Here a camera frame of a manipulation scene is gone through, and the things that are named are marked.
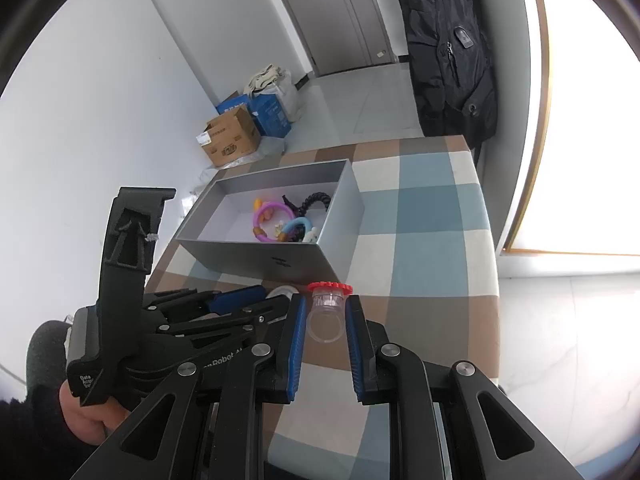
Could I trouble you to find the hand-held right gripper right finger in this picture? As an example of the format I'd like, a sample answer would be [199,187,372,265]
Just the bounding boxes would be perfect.
[345,294,586,480]

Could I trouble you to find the purple ring bracelet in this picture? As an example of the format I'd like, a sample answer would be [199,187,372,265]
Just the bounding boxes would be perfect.
[251,199,292,244]

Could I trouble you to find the blue hair tie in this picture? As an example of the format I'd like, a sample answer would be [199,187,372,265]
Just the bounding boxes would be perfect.
[277,217,314,244]

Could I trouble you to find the clear jar with red lid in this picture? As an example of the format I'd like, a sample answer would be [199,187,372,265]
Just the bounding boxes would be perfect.
[306,281,355,345]

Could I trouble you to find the blue cardboard box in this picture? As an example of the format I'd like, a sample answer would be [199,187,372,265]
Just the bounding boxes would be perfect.
[216,91,293,138]

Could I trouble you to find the grey rectangular box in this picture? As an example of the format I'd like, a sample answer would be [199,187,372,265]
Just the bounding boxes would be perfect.
[175,158,365,286]

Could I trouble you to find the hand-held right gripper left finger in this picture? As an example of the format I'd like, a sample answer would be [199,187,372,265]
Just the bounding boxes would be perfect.
[70,292,308,480]

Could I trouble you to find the black backpack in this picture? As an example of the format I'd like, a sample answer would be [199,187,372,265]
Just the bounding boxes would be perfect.
[395,0,498,150]

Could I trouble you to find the checkered tablecloth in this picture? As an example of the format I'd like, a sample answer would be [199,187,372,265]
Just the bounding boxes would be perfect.
[142,135,501,480]

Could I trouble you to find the person's left hand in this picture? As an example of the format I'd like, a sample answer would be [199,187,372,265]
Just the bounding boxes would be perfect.
[59,380,133,443]

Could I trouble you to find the brown cardboard box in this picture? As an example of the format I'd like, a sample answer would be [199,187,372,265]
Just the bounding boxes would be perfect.
[195,106,262,168]

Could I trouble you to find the person's left forearm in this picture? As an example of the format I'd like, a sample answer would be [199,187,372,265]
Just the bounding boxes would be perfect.
[0,320,101,480]

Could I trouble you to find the white tote bag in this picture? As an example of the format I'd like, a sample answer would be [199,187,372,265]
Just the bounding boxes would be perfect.
[243,64,303,123]

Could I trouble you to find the black spiral hair tie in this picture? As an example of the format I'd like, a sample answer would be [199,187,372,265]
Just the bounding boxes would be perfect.
[281,191,332,217]

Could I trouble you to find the grey door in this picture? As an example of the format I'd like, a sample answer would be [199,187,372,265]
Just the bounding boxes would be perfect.
[300,0,401,77]

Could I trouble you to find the clear plastic wrapping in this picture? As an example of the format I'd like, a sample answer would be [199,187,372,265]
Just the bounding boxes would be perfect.
[177,166,222,211]

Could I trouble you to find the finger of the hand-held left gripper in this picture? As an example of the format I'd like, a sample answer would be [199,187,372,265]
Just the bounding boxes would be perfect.
[145,285,268,319]
[160,296,292,344]

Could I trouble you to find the wooden window frame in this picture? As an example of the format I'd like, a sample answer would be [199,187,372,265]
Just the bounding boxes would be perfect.
[501,0,640,258]

